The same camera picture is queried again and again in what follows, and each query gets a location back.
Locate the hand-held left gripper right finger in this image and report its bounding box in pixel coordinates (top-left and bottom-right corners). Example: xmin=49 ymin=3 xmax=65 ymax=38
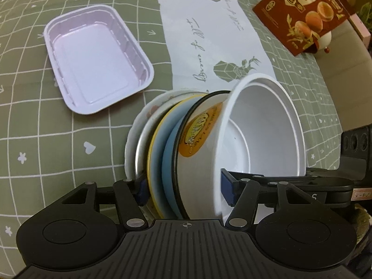
xmin=220 ymin=168 xmax=292 ymax=229

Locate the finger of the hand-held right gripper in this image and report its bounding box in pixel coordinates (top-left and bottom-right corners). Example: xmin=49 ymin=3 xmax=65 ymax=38
xmin=229 ymin=169 xmax=314 ymax=188

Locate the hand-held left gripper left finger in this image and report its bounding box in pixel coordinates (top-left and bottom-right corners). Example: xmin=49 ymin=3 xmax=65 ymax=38
xmin=54 ymin=179 xmax=149 ymax=230

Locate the blue bowl with white inside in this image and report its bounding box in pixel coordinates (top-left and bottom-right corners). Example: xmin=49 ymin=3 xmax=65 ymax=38
xmin=162 ymin=91 xmax=233 ymax=219

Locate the stainless steel bowl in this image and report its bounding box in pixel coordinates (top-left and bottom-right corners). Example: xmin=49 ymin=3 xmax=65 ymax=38
xmin=134 ymin=96 xmax=186 ymax=187

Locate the white patterned plate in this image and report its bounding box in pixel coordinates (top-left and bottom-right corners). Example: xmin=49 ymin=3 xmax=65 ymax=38
xmin=124 ymin=90 xmax=187 ymax=211

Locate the white bowl with orange print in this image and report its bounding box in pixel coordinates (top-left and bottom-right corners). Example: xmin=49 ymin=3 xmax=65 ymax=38
xmin=176 ymin=74 xmax=307 ymax=219

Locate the beige sofa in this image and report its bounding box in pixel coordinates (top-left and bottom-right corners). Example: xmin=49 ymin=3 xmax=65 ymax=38
xmin=314 ymin=20 xmax=372 ymax=134

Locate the white egg-shaped figurine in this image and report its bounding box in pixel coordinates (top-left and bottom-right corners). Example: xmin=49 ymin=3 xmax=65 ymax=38
xmin=302 ymin=30 xmax=332 ymax=54

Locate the pink box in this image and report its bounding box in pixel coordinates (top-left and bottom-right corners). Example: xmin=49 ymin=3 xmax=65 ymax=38
xmin=349 ymin=14 xmax=372 ymax=47

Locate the pink plastic tray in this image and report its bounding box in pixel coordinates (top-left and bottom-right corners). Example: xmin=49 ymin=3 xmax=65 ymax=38
xmin=43 ymin=5 xmax=154 ymax=115

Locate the brown snack bag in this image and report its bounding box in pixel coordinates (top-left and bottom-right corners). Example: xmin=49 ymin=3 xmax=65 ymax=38
xmin=252 ymin=0 xmax=354 ymax=56

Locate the white deer-print table runner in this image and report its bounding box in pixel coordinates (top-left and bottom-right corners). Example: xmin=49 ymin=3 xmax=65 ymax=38
xmin=153 ymin=0 xmax=280 ymax=94

